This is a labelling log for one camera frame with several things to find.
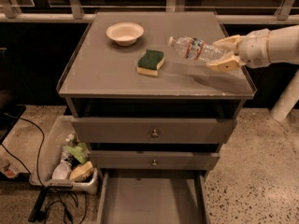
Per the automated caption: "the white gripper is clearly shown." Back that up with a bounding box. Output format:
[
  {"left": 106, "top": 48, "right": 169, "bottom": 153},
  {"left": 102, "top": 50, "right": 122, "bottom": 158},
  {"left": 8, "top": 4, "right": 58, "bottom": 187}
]
[{"left": 207, "top": 29, "right": 270, "bottom": 72}]

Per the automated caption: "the clear plastic water bottle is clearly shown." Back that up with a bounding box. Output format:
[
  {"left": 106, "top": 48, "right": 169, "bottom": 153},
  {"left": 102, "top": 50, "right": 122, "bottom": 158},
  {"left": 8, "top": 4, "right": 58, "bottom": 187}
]
[{"left": 168, "top": 36, "right": 227, "bottom": 62}]

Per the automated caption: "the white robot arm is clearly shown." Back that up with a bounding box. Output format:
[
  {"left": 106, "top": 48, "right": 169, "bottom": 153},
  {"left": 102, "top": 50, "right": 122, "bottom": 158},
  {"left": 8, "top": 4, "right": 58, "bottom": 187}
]
[{"left": 207, "top": 25, "right": 299, "bottom": 72}]

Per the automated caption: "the grey drawer cabinet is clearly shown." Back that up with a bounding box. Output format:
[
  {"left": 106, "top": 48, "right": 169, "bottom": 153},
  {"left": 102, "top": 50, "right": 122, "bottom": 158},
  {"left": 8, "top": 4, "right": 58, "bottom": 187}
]
[{"left": 56, "top": 10, "right": 258, "bottom": 173}]

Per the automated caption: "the grey top drawer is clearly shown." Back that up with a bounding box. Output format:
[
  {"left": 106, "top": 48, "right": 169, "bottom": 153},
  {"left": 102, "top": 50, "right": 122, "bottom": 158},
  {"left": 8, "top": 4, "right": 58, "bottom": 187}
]
[{"left": 71, "top": 118, "right": 236, "bottom": 144}]

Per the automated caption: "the grey drawer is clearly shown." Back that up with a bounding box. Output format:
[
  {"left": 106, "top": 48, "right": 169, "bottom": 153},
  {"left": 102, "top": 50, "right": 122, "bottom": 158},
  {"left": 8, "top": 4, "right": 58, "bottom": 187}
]
[
  {"left": 96, "top": 170, "right": 211, "bottom": 224},
  {"left": 90, "top": 150, "right": 220, "bottom": 171},
  {"left": 71, "top": 118, "right": 236, "bottom": 144}
]

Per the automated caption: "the grey middle drawer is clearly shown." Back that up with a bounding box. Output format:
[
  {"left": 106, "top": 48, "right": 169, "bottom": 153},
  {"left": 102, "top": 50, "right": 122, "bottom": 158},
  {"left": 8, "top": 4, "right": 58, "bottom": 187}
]
[{"left": 90, "top": 150, "right": 220, "bottom": 171}]

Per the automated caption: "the grey bottom drawer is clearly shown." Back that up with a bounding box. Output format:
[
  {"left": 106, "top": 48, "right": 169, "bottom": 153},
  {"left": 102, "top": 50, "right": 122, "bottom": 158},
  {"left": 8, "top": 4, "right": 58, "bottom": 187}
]
[{"left": 96, "top": 170, "right": 211, "bottom": 224}]

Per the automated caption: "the metal window railing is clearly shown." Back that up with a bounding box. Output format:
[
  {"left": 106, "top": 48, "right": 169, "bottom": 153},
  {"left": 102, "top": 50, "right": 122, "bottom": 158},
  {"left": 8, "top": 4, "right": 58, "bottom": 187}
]
[{"left": 0, "top": 0, "right": 299, "bottom": 25}]

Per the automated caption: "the green yellow sponge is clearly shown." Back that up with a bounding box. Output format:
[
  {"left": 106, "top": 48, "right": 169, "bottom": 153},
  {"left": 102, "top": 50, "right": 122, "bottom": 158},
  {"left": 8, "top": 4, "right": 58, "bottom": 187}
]
[{"left": 136, "top": 49, "right": 164, "bottom": 77}]

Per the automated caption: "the white paper bowl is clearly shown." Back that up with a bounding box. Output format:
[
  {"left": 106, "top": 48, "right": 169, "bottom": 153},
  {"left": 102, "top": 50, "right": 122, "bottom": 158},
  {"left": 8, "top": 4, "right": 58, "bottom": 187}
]
[{"left": 106, "top": 22, "right": 144, "bottom": 46}]

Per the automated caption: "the green snack bag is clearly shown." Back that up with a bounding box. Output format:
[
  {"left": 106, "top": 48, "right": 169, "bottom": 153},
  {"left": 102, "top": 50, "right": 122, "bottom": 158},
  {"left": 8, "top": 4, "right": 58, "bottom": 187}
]
[{"left": 66, "top": 143, "right": 89, "bottom": 164}]

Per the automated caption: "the clear plastic storage bin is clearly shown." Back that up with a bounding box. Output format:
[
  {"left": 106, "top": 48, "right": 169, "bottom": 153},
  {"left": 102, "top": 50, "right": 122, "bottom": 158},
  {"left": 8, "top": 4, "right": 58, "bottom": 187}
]
[{"left": 29, "top": 116, "right": 98, "bottom": 194}]

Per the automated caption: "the dark furniture at left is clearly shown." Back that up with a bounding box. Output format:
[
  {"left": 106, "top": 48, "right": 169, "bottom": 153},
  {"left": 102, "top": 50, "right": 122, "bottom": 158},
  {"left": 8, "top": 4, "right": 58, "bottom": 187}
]
[{"left": 0, "top": 48, "right": 25, "bottom": 142}]

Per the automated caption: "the small wrapper on floor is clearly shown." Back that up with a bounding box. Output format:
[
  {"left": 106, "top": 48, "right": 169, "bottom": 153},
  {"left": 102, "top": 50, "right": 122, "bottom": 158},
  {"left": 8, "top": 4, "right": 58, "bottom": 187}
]
[{"left": 0, "top": 161, "right": 20, "bottom": 179}]

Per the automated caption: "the black cable on floor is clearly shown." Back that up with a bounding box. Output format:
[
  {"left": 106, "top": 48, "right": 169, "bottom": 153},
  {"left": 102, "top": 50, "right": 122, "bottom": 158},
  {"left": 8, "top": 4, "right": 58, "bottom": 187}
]
[{"left": 0, "top": 112, "right": 89, "bottom": 224}]

